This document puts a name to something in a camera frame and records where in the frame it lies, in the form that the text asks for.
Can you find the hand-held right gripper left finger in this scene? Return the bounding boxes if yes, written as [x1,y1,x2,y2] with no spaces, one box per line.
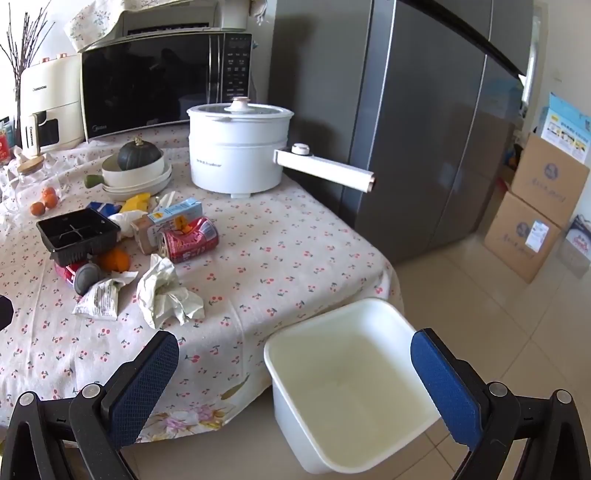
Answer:
[0,329,180,480]

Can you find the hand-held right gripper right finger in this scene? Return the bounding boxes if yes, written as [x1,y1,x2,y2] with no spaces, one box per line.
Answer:
[410,328,591,480]

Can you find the black plastic tray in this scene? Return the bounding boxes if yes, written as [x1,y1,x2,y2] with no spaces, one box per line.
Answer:
[36,209,122,266]

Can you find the white nut snack wrapper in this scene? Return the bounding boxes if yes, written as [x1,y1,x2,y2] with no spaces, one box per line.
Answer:
[72,271,139,320]

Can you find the white plastic bin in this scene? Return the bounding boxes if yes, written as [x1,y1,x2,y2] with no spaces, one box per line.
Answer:
[263,298,441,475]

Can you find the dented red drink can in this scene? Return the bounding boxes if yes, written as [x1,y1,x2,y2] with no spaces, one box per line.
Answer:
[157,217,219,264]

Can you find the grey round object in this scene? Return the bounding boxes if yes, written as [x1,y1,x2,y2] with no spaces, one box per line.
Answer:
[74,263,106,296]

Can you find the large crumpled white tissue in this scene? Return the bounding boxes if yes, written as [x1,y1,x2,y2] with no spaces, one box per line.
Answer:
[136,254,205,329]

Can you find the orange tangerine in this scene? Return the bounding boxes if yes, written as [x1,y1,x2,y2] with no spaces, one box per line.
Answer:
[98,248,130,273]

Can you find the brown drink carton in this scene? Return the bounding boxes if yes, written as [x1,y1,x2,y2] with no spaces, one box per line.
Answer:
[130,215,162,256]

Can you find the glass jar wooden lid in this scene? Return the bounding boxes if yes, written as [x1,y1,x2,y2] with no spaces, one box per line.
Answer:
[14,156,49,195]

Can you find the crumpled white paper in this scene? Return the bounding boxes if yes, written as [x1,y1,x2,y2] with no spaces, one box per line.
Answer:
[108,209,149,241]

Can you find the yellow packet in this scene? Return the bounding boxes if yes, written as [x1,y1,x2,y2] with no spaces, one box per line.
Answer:
[119,191,155,214]

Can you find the light blue drink carton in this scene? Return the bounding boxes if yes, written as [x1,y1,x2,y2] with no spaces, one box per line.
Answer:
[148,198,204,227]

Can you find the cherry print tablecloth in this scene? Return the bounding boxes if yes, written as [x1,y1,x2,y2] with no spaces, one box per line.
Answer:
[0,127,404,444]

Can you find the white bowl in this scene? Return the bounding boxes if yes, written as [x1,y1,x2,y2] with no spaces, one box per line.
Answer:
[102,154,166,188]

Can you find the dark green pumpkin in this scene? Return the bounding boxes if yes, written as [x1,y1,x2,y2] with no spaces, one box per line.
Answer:
[117,137,162,171]

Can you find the cream air fryer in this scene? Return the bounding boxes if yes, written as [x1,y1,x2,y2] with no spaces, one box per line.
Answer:
[18,54,84,158]

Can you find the dried branches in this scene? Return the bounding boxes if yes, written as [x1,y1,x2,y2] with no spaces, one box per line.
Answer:
[0,0,49,121]

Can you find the white electric cooking pot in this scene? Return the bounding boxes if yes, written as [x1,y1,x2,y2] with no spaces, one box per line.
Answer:
[186,97,377,200]

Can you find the grey refrigerator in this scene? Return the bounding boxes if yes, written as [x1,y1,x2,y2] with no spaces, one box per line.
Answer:
[268,0,534,266]

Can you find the black microwave oven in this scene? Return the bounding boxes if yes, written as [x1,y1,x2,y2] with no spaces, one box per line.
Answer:
[79,31,259,143]

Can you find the blue and white printed box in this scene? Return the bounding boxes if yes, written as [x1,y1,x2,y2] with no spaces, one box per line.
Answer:
[538,92,591,164]

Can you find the floral dust cover cloth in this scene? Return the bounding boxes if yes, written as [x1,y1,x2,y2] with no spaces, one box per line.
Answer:
[62,0,153,51]

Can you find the white appliance on microwave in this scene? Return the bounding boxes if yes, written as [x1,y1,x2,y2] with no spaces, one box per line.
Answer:
[117,0,252,38]

